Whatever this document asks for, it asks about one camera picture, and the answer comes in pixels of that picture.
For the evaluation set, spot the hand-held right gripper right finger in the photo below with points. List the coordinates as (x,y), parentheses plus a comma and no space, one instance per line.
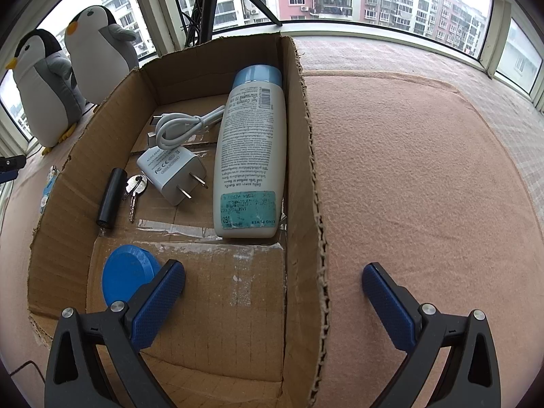
(389,306)

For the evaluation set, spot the blue round lid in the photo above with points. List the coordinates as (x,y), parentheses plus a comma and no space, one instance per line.
(127,272)

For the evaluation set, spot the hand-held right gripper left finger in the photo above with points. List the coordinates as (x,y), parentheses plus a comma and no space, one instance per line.
(159,301)

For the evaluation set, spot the patterned lighter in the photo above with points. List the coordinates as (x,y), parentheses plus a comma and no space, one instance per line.
(52,173)

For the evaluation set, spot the white charger plug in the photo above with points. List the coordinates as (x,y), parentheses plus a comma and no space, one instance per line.
(165,174)

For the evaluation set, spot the black tripod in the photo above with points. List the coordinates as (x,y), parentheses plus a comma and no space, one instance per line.
(208,0)

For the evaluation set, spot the white lotion bottle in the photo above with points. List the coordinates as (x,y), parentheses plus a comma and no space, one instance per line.
(248,157)

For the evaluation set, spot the blue tag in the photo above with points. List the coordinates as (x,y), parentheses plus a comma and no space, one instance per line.
(46,195)

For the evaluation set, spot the silver keys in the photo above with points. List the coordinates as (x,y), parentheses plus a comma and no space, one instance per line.
(136,185)

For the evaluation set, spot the large penguin plush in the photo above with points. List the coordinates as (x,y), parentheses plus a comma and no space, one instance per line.
(42,93)

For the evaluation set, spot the cardboard box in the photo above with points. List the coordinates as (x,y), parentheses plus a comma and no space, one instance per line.
(212,306)

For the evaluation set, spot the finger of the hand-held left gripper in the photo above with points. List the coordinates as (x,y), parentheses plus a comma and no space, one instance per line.
(12,162)

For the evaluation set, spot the small penguin plush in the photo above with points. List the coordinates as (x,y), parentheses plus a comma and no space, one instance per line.
(97,59)

